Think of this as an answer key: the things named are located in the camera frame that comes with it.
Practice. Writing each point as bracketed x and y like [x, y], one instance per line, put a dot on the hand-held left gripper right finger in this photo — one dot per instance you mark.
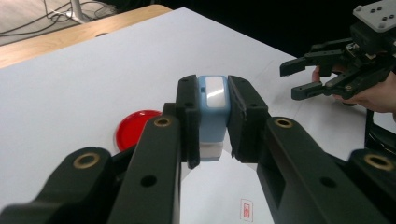
[292, 174]

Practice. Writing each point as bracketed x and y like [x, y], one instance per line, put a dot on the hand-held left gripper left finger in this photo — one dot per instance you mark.
[155, 174]

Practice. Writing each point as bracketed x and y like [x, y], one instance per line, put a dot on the round red ink pad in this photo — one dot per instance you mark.
[130, 133]

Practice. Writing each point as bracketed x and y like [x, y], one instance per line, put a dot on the blue stamp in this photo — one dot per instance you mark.
[213, 127]

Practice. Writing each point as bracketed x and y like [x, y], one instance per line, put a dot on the wooden table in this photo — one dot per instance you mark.
[46, 43]

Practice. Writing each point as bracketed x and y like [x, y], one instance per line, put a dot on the white metal desk frame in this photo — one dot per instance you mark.
[76, 9]

